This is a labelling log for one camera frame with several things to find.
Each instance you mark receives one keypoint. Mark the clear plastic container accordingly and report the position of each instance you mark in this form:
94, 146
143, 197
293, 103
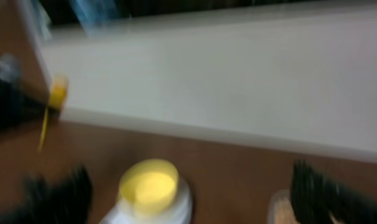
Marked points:
280, 209

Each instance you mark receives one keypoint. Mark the yellow measuring scoop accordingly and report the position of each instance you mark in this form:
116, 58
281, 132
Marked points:
57, 96

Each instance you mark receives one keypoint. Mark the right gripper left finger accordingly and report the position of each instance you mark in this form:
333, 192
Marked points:
66, 201

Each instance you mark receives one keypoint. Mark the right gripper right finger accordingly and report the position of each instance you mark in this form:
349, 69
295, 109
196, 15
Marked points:
318, 199

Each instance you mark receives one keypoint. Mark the pale yellow bowl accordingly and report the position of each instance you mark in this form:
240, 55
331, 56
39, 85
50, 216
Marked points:
148, 182

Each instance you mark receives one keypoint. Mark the white digital kitchen scale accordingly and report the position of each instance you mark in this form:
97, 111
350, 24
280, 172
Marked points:
175, 210

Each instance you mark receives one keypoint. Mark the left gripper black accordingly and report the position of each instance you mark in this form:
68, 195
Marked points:
20, 103

